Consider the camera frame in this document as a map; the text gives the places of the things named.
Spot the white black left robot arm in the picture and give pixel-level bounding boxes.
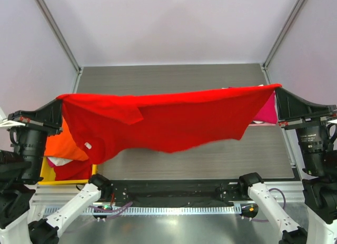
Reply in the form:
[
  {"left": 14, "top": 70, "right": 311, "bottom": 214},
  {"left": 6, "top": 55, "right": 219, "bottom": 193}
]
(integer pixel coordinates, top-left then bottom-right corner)
[{"left": 1, "top": 100, "right": 112, "bottom": 243}]

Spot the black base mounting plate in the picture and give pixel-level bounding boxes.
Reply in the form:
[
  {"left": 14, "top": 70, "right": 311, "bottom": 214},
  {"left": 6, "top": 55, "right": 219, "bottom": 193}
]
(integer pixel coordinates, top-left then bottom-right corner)
[{"left": 97, "top": 179, "right": 252, "bottom": 208}]

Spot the folded magenta t-shirt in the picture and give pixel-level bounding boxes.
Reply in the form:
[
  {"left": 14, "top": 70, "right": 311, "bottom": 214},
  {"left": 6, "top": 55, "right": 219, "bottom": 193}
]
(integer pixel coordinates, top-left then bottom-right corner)
[{"left": 253, "top": 93, "right": 277, "bottom": 125}]

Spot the white slotted cable duct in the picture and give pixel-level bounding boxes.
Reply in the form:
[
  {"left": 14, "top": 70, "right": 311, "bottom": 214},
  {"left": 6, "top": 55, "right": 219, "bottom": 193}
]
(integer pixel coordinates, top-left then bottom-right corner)
[{"left": 43, "top": 204, "right": 242, "bottom": 216}]

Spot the left aluminium frame post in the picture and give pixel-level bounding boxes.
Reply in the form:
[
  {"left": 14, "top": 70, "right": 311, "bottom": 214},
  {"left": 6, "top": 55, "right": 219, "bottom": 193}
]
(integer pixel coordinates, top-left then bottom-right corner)
[{"left": 35, "top": 0, "right": 81, "bottom": 74}]

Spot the dark red t-shirt in bin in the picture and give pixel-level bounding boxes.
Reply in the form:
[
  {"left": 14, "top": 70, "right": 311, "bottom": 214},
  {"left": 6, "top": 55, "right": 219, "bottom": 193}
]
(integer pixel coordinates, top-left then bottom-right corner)
[{"left": 54, "top": 160, "right": 92, "bottom": 181}]

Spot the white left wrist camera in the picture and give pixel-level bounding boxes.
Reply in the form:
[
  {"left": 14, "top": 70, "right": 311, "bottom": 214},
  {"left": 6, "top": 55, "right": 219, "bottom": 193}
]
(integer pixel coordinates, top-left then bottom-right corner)
[{"left": 0, "top": 108, "right": 25, "bottom": 129}]

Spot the orange t-shirt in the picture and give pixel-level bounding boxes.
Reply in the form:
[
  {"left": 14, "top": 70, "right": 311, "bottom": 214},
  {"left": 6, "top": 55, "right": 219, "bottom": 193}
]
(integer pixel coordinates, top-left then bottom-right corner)
[{"left": 44, "top": 118, "right": 88, "bottom": 161}]

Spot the right aluminium frame post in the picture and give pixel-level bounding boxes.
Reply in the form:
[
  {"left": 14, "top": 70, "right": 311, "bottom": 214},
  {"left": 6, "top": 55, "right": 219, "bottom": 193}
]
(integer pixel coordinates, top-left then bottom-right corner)
[{"left": 261, "top": 0, "right": 308, "bottom": 71}]

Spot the aluminium frame post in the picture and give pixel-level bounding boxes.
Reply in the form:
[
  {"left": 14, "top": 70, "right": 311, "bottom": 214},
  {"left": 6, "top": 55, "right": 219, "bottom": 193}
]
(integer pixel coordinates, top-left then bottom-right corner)
[
  {"left": 35, "top": 0, "right": 81, "bottom": 74},
  {"left": 261, "top": 0, "right": 308, "bottom": 71}
]

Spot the folded pink t-shirt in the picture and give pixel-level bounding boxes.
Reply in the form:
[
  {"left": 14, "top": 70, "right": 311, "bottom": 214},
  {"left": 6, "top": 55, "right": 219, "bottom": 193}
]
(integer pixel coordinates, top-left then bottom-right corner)
[{"left": 249, "top": 120, "right": 275, "bottom": 126}]

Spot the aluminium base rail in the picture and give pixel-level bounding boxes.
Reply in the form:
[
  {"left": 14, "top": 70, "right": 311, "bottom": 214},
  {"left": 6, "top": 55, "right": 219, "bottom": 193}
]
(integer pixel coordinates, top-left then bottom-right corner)
[{"left": 31, "top": 181, "right": 304, "bottom": 205}]

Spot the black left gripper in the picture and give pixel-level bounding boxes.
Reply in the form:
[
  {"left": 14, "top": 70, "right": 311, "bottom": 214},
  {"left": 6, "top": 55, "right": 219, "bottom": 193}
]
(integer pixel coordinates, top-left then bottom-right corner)
[{"left": 7, "top": 96, "right": 65, "bottom": 178}]

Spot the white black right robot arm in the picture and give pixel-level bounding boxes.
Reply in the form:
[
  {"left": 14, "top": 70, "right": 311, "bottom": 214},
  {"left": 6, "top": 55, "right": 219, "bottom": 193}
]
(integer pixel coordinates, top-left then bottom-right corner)
[{"left": 237, "top": 88, "right": 336, "bottom": 243}]

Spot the yellow plastic bin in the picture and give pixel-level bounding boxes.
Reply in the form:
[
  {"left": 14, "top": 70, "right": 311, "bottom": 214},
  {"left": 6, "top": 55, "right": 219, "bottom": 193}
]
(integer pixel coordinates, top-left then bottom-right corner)
[{"left": 38, "top": 125, "right": 97, "bottom": 185}]

